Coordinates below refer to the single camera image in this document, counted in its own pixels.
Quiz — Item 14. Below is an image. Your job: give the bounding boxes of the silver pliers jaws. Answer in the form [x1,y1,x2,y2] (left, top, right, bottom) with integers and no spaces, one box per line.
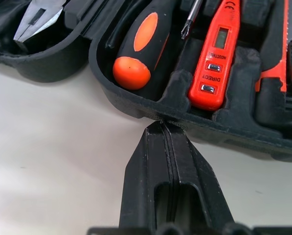
[13,0,65,50]

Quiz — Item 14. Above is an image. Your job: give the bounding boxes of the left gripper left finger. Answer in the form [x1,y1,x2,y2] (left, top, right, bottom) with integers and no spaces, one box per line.
[118,121,174,228]

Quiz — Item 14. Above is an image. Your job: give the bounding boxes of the Phillips screwdriver with short shaft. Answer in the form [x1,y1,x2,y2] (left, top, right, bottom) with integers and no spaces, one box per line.
[180,0,203,41]

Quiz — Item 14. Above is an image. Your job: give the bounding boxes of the orange black utility knife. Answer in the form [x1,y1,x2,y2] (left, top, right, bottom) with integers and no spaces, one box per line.
[254,0,292,126]

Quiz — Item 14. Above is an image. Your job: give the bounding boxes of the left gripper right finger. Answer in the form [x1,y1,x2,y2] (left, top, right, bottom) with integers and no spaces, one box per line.
[163,122,235,228]

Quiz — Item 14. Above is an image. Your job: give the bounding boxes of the black tool case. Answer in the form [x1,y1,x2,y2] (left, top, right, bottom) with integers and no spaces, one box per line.
[0,0,292,163]

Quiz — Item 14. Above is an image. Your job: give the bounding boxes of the long slim shaft screwdriver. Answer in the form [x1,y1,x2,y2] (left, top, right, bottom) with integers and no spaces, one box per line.
[112,0,179,91]

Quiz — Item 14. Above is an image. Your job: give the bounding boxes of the orange voltage tester pen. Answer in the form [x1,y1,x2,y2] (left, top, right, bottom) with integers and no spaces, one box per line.
[187,0,242,112]

